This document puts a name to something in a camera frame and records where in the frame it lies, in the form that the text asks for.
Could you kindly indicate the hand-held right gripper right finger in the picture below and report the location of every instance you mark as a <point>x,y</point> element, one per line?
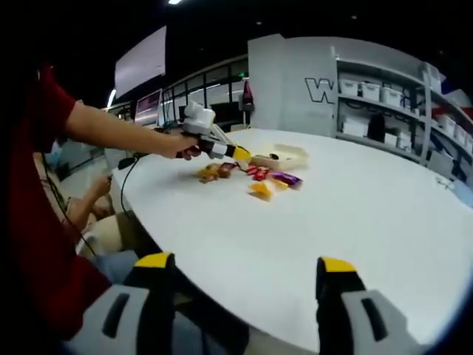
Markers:
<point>343,318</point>

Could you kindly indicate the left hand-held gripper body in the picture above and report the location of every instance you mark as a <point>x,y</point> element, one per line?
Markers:
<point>199,118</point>

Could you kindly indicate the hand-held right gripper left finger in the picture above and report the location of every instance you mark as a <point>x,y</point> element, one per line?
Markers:
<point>148,318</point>

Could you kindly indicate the beige food container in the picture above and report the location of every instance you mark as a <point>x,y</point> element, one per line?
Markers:
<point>292,157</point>

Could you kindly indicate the person's left hand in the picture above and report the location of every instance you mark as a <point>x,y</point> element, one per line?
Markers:
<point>179,144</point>

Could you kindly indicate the computer monitor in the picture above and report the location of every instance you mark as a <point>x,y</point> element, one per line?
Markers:
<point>148,107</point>

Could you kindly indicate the red hanging garment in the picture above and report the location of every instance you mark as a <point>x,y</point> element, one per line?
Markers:
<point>248,94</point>

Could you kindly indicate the person's blue jeans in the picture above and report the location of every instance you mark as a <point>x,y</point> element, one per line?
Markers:
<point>114,266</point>

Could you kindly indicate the white hanging screen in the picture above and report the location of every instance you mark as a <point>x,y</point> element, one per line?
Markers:
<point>140,61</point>

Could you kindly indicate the ceiling light strip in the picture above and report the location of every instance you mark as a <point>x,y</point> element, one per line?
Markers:
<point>176,1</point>

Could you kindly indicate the white box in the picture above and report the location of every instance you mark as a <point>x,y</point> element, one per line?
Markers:
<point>354,128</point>

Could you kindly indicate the person's red shirt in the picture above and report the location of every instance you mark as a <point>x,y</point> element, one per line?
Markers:
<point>40,240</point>

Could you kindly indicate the black bag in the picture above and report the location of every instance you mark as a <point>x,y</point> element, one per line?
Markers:
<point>376,127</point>

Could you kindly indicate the group of white storage bins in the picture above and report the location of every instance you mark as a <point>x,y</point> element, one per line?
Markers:
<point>367,90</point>

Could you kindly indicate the grey metal shelving unit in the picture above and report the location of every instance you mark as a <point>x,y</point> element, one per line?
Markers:
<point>377,103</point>

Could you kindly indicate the blue cloth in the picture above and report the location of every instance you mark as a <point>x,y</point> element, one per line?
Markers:
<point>465,194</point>

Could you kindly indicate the red blue banner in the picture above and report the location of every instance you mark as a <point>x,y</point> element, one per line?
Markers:
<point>458,98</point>

